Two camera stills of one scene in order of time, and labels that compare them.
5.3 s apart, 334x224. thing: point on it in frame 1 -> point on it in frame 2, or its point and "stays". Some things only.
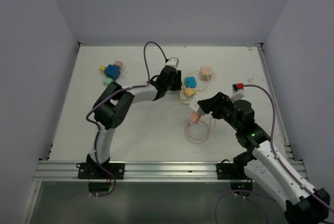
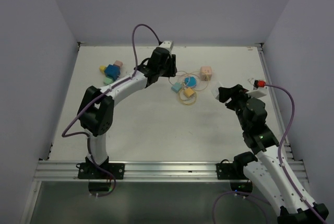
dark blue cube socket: [112, 71] stays
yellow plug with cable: [189, 92] stays
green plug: [107, 81] stays
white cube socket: [193, 104] -> [215, 92]
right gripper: [216, 102] -> [236, 92]
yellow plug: [102, 68] stays
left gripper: [178, 83] -> [172, 70]
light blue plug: [190, 82] stays
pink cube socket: [205, 73] stays
